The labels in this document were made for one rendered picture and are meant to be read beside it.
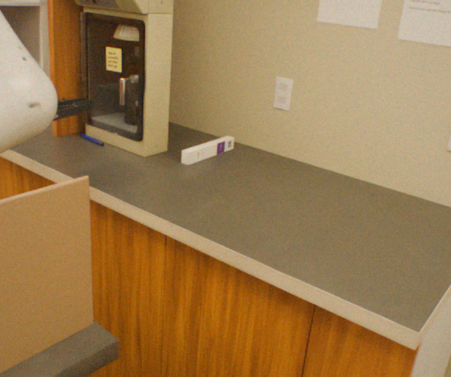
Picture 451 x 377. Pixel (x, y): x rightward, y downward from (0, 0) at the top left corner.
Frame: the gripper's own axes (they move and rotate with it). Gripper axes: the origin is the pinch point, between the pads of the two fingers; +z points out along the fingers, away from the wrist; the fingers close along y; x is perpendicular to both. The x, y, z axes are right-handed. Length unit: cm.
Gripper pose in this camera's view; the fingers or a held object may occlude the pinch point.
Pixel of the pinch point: (79, 104)
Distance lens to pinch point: 158.8
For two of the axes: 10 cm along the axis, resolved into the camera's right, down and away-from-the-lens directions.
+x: -1.0, 9.1, 3.9
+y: -7.8, -3.1, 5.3
